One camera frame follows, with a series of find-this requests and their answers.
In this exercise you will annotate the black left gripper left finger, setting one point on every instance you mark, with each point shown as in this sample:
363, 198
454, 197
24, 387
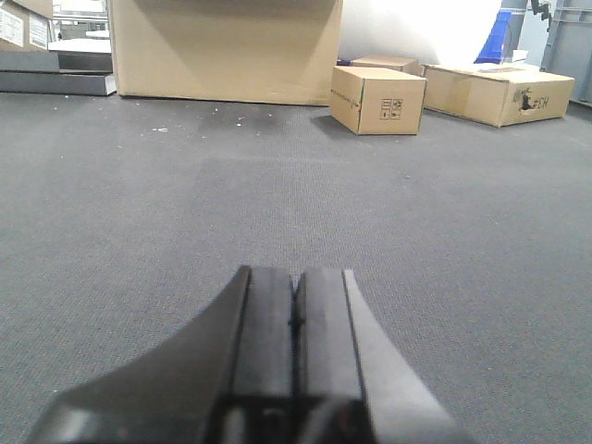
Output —
226, 377

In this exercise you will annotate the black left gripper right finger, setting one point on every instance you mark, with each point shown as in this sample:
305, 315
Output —
352, 384

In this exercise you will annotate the medium cardboard box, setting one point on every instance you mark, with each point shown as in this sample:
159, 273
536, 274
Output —
377, 101

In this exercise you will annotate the flat torn cardboard box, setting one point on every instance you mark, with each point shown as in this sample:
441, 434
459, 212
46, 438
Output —
497, 95

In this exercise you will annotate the large cardboard box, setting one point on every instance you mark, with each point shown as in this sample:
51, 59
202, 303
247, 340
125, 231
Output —
272, 52

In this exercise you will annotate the far small cardboard box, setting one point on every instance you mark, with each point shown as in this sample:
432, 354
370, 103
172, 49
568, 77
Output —
400, 63

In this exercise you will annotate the grey metal platform slab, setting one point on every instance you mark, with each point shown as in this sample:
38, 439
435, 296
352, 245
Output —
61, 72

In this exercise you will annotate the blue plastic crate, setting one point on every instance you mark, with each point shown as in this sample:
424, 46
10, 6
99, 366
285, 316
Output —
503, 37

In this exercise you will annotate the grey stacked plastic crates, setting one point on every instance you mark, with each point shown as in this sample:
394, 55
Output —
568, 48

